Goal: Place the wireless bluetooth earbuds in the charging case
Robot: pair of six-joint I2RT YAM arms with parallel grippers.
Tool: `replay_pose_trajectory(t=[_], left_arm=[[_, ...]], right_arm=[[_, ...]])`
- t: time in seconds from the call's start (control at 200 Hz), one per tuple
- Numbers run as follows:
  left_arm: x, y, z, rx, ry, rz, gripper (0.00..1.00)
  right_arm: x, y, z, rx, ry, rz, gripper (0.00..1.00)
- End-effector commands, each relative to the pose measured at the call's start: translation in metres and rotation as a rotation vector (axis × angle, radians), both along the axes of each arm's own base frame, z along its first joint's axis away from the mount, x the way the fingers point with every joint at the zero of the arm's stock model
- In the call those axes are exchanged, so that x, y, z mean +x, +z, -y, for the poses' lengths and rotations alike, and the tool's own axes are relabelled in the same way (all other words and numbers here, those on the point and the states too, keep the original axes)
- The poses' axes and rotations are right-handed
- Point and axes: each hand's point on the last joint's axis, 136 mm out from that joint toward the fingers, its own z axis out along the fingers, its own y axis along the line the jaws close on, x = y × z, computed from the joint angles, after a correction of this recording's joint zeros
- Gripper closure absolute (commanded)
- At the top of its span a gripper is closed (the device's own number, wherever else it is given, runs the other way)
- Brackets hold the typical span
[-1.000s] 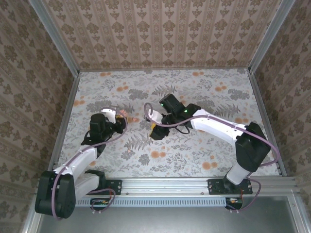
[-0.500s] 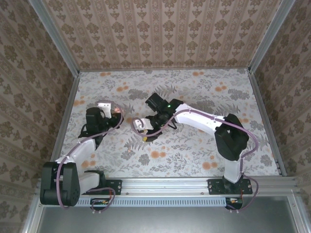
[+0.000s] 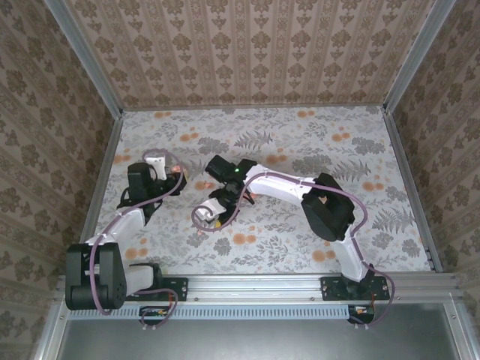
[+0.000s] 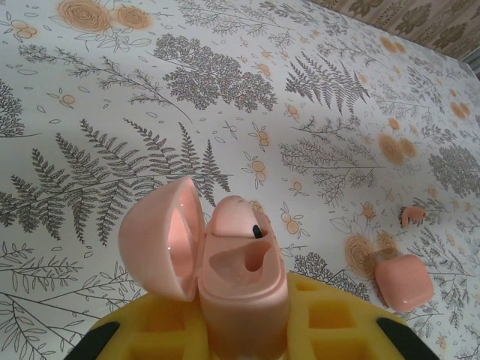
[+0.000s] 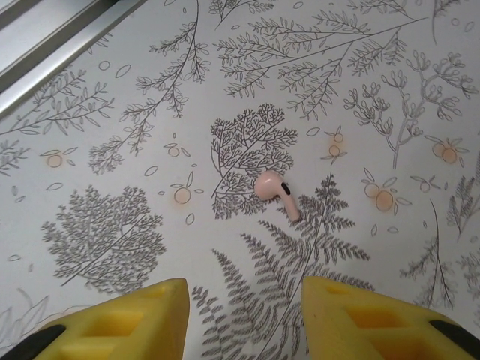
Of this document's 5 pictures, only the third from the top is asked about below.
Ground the aluminium frame bar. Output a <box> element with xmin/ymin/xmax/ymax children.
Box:
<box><xmin>35</xmin><ymin>303</ymin><xmax>71</xmax><ymax>360</ymax></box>
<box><xmin>444</xmin><ymin>302</ymin><xmax>480</xmax><ymax>360</ymax></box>

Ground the thin aluminium table rail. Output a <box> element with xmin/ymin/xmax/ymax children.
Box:
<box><xmin>120</xmin><ymin>104</ymin><xmax>387</xmax><ymax>113</ymax></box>

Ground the grey slotted cable duct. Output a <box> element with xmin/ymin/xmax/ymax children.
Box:
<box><xmin>69</xmin><ymin>304</ymin><xmax>350</xmax><ymax>320</ymax></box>

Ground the black controller board with wires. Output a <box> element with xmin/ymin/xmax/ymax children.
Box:
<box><xmin>347</xmin><ymin>304</ymin><xmax>376</xmax><ymax>324</ymax></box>
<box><xmin>139</xmin><ymin>305</ymin><xmax>170</xmax><ymax>324</ymax></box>

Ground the aluminium frame post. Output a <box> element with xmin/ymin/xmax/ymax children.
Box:
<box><xmin>382</xmin><ymin>0</ymin><xmax>458</xmax><ymax>116</ymax></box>
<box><xmin>43</xmin><ymin>0</ymin><xmax>125</xmax><ymax>118</ymax></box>

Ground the grey metal sheet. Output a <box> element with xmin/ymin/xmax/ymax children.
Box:
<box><xmin>55</xmin><ymin>318</ymin><xmax>464</xmax><ymax>360</ymax></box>

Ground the aluminium table side rail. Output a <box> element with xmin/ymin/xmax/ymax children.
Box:
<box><xmin>70</xmin><ymin>110</ymin><xmax>125</xmax><ymax>277</ymax></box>
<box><xmin>381</xmin><ymin>106</ymin><xmax>446</xmax><ymax>273</ymax></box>

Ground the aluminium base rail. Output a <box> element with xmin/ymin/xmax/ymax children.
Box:
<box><xmin>55</xmin><ymin>273</ymin><xmax>462</xmax><ymax>304</ymax></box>

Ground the floral patterned table cover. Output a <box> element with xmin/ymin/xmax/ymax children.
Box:
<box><xmin>80</xmin><ymin>106</ymin><xmax>432</xmax><ymax>275</ymax></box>

